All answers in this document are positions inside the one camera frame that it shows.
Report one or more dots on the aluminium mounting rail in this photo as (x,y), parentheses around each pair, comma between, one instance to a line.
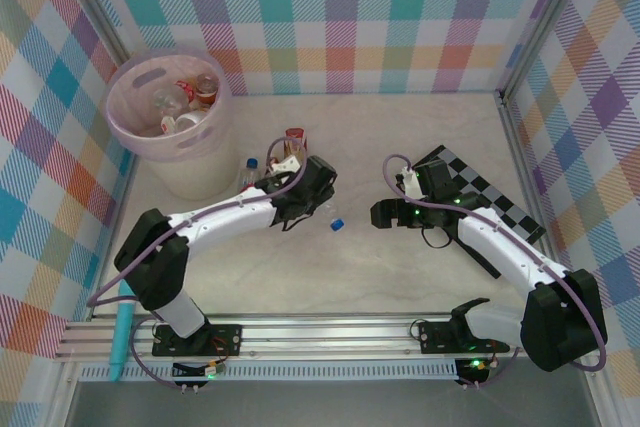
(325,337)

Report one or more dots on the pale pink plastic bin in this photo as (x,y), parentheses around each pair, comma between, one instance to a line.
(200,172)

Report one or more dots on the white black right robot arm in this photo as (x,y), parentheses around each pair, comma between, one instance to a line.
(505,252)

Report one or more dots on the red label bottle yellow cap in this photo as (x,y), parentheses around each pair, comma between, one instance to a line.
(186,88)

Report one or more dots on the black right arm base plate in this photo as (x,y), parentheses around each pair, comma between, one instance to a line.
(435,337)

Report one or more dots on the brown coffee bottle white swirl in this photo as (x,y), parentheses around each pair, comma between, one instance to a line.
(206,89)

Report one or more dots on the black grey checkerboard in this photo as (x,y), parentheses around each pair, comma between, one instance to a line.
(492,192)

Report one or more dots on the black connector board green light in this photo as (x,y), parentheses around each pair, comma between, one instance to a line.
(475,369)
(192,372)

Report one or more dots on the small clear plastic bottle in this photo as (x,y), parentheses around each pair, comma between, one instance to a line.
(167,99)

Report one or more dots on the aluminium frame post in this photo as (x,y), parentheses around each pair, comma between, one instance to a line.
(102,17)
(543,22)

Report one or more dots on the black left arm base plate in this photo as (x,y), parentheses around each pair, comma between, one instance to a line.
(225,339)

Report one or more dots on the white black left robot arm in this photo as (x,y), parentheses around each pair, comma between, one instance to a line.
(225,219)

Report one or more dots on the clear water bottle blue cap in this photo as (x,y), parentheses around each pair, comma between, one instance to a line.
(248,174)

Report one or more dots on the aluminium side rail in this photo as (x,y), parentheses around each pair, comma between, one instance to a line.
(125,187)
(519,147)

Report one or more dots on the red white yoghurt bottle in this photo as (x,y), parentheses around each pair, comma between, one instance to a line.
(167,125)

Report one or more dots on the white opaque plastic bottle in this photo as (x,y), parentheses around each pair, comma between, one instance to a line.
(191,121)

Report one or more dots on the teal plastic tool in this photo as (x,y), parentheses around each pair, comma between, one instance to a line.
(120,337)

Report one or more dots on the clear bottle blue label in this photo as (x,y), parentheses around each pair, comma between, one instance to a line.
(337,223)

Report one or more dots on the tall brown tea bottle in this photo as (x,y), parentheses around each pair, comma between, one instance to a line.
(295,136)

